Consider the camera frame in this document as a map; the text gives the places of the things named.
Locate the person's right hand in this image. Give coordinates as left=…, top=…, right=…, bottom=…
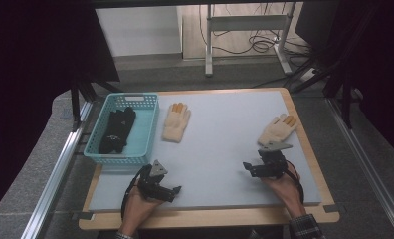
left=260, top=164, right=307, bottom=219

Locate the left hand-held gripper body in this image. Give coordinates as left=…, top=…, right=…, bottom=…
left=136, top=159, right=169, bottom=201

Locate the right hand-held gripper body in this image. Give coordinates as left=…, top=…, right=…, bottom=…
left=257, top=141, right=294, bottom=181

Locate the person's left hand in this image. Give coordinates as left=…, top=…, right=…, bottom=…
left=119, top=188, right=164, bottom=236

